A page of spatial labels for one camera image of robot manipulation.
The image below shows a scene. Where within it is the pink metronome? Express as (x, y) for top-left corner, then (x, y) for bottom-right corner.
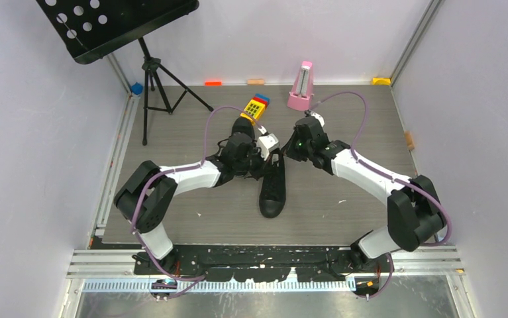
(287, 61), (314, 111)

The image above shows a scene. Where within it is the wooden block right edge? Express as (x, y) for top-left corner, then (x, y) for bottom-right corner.
(404, 131), (415, 151)

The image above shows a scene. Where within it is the blue corner block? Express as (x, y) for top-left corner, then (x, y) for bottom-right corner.
(130, 83), (144, 95)

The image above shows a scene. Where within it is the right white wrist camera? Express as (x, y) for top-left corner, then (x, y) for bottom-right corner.
(307, 111), (325, 127)

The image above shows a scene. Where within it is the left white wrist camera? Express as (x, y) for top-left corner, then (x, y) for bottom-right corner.
(256, 126), (279, 160)

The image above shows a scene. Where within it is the yellow toy brick block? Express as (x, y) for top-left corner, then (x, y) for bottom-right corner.
(240, 93), (270, 125)

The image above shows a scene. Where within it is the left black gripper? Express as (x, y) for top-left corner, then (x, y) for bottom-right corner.
(234, 143), (274, 182)

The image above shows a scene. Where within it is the tan wooden block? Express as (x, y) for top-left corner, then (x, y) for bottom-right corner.
(246, 78), (265, 85)

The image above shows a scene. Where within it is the orange block at wall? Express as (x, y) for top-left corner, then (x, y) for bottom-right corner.
(204, 81), (222, 87)

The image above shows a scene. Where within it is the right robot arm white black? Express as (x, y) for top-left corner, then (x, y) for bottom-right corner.
(284, 114), (449, 272)

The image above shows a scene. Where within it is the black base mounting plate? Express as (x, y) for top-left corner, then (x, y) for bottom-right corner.
(132, 245), (393, 283)

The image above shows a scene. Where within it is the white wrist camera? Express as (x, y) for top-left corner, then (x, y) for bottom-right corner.
(256, 126), (279, 160)
(307, 111), (325, 127)

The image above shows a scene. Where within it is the black music stand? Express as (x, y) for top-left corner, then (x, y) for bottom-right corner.
(35, 0), (215, 146)

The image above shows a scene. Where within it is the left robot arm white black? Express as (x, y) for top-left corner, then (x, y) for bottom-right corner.
(114, 133), (267, 274)

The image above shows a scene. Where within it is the black canvas shoe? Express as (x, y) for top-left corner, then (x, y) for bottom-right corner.
(251, 148), (287, 219)
(217, 117), (255, 150)

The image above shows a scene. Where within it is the yellow corner block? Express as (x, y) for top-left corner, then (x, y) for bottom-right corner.
(371, 78), (391, 86)

